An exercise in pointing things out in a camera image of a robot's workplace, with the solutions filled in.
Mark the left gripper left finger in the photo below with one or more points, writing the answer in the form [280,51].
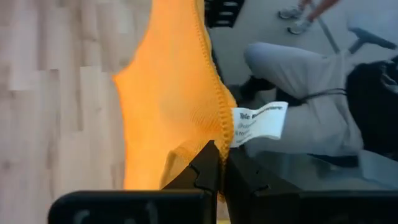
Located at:
[206,174]

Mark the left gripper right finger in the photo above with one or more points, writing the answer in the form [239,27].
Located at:
[245,180]

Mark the office chair base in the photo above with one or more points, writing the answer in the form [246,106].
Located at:
[370,36]

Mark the person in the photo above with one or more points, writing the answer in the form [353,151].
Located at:
[317,118]
[292,13]

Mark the orange microfiber towel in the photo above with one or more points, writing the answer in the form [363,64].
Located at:
[168,93]

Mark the white printed care label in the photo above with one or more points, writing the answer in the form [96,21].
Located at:
[261,123]

